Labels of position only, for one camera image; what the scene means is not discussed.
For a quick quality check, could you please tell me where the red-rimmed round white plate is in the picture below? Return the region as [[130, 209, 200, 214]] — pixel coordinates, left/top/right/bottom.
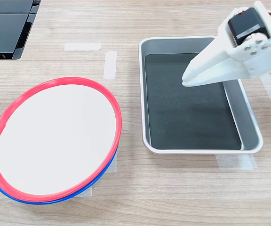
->
[[0, 77, 123, 203]]

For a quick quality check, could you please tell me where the steel tray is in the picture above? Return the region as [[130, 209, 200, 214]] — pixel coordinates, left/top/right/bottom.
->
[[138, 36, 264, 155]]

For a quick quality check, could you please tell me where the black glossy device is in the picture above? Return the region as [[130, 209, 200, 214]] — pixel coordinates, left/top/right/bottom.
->
[[0, 0, 42, 60]]

